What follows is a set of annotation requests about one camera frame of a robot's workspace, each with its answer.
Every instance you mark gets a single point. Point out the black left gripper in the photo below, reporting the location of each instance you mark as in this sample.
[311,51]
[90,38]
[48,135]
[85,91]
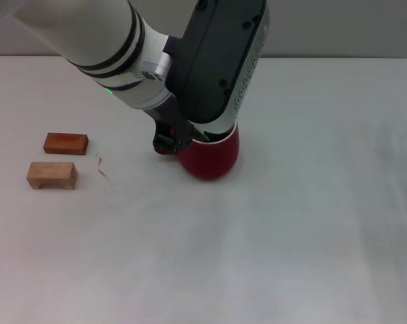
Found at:
[164,113]

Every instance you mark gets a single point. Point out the red ceramic coffee cup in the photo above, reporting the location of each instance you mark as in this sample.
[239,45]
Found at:
[210,162]

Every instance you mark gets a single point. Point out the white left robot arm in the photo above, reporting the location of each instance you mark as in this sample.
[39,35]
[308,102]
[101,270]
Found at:
[88,33]

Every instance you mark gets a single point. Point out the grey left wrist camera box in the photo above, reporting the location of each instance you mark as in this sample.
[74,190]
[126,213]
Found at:
[216,60]

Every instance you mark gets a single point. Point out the light tan wooden block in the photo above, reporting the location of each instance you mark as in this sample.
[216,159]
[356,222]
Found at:
[51,173]

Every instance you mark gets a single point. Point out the reddish brown wooden block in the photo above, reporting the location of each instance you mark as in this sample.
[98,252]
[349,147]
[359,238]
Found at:
[66,143]

